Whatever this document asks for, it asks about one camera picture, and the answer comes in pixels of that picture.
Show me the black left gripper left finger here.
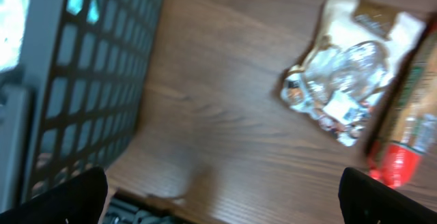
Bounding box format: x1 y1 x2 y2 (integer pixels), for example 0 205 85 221
1 167 108 224

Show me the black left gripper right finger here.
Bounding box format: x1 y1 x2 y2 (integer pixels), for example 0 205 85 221
338 167 436 224

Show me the beige dried fruit pouch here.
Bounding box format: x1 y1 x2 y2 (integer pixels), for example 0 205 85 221
281 0 425 146

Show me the teal snack packet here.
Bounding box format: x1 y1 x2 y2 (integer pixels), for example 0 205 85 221
66 0 100 24

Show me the white Pantene tube gold cap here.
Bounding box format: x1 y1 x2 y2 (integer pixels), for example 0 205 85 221
1 0 30 72

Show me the grey plastic shopping basket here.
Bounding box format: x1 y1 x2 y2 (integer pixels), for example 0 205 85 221
1 0 163 211

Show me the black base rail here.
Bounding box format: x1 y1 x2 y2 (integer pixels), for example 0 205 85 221
102 193 192 224

